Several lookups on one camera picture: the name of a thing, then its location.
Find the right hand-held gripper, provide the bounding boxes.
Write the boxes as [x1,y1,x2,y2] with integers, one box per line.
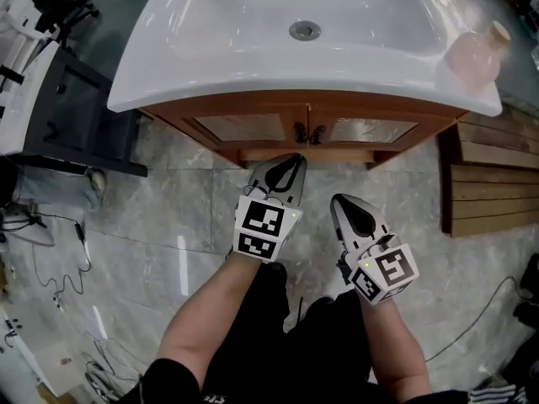
[329,194,421,306]

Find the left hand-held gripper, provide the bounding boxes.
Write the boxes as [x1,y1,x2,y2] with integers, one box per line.
[232,153,308,264]

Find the wooden cabinet door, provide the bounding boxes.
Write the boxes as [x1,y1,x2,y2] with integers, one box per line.
[179,102,311,152]
[307,105,438,152]

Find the person's right forearm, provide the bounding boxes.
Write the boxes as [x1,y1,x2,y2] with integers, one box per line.
[355,296,431,400]

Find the person's left forearm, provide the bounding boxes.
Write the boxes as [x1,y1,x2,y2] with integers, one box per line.
[156,250,262,395]

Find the wooden vanity cabinet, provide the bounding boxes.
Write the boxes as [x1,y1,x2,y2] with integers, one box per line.
[138,88,471,172]

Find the dark grey sink table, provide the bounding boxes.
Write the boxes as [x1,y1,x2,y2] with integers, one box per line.
[0,40,148,178]

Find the white ceramic sink basin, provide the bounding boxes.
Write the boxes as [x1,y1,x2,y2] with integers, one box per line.
[106,0,504,120]

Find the wooden slatted steps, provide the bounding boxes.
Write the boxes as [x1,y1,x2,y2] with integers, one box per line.
[437,111,539,239]

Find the person's black clothing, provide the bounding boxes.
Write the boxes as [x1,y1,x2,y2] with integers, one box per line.
[117,261,469,404]

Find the pink translucent bottle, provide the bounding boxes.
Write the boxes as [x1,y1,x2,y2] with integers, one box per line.
[435,19,512,94]

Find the black white striped garment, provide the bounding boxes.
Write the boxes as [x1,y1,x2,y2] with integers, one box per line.
[468,383,530,404]

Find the white sink top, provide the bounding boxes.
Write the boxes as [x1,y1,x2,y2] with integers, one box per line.
[0,40,61,156]

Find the black swivel chair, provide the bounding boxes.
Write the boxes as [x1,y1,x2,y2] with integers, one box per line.
[35,0,102,46]

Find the long black floor cable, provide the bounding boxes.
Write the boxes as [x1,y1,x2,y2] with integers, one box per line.
[424,275,528,364]

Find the black power adapter cable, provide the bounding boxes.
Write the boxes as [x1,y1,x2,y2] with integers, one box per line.
[31,220,93,307]

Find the tangle of floor cables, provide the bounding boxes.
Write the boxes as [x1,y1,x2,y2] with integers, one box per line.
[81,329,145,404]

